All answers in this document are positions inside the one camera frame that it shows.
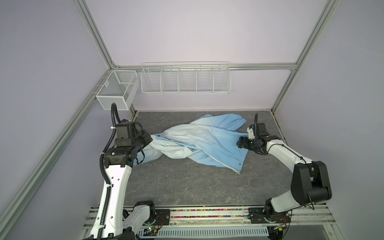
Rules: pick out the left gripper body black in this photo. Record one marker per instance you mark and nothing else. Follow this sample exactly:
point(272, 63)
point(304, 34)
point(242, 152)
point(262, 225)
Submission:
point(142, 140)

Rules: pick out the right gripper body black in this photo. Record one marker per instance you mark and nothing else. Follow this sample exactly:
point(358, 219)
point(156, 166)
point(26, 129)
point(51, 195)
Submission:
point(248, 144)

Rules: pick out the light blue zip jacket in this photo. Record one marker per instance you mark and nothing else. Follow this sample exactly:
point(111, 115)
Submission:
point(209, 140)

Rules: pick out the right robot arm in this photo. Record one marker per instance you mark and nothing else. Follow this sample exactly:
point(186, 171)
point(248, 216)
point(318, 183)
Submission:
point(310, 182)

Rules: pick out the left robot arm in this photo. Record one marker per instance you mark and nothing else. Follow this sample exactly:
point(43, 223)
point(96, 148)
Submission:
point(112, 223)

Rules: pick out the small white mesh basket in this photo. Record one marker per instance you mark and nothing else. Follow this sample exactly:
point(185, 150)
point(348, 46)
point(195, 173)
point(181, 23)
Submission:
point(120, 88)

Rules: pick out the long white wire basket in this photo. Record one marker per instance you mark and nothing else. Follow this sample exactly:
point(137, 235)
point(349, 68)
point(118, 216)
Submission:
point(186, 78)

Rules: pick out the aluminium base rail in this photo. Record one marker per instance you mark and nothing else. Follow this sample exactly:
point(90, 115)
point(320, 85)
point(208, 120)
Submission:
point(230, 216)

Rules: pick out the white vented cable duct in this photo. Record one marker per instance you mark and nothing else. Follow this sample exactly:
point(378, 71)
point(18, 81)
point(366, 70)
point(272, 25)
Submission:
point(204, 233)

